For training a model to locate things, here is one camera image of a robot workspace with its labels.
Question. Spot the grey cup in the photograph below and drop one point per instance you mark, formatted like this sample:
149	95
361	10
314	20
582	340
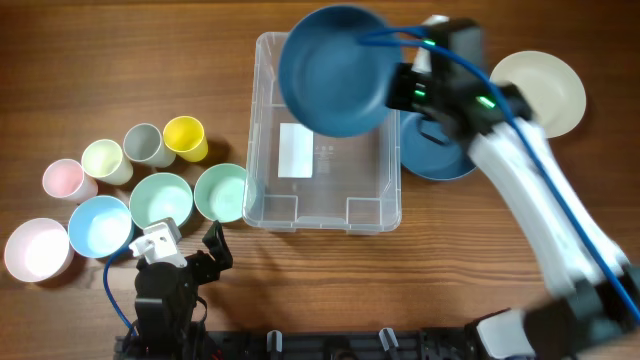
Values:
144	144

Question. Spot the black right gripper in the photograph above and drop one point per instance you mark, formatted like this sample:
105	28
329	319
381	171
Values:
396	96

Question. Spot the dark blue bowl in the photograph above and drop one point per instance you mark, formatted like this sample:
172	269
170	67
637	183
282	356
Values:
331	83

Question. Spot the pink cup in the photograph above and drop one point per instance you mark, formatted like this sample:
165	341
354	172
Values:
65	179

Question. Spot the yellow cup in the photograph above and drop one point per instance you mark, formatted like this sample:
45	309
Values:
185	136

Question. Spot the dark blue plate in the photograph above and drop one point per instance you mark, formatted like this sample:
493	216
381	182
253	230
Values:
428	153

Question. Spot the large mint green bowl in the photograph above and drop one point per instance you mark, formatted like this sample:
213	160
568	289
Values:
159	196

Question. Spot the light blue bowl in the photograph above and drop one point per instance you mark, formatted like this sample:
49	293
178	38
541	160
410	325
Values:
100	226

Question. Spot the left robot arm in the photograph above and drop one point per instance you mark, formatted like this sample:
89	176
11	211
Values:
162	329

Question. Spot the small mint green bowl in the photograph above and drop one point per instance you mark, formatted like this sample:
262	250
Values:
219	192

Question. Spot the light green cup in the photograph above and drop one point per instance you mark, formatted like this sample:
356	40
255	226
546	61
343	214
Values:
105	161

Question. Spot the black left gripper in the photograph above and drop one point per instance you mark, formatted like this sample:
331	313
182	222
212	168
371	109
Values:
219	249

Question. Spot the pale pink bowl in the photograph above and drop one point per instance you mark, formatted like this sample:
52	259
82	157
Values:
37	250

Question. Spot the cream plate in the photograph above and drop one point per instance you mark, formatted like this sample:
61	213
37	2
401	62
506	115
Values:
551	87

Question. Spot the white label in container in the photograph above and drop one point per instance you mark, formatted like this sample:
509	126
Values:
296	151

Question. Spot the clear plastic storage container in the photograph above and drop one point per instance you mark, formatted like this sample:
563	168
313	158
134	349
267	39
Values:
356	181

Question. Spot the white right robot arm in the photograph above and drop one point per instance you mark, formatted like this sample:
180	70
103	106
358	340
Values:
593	287

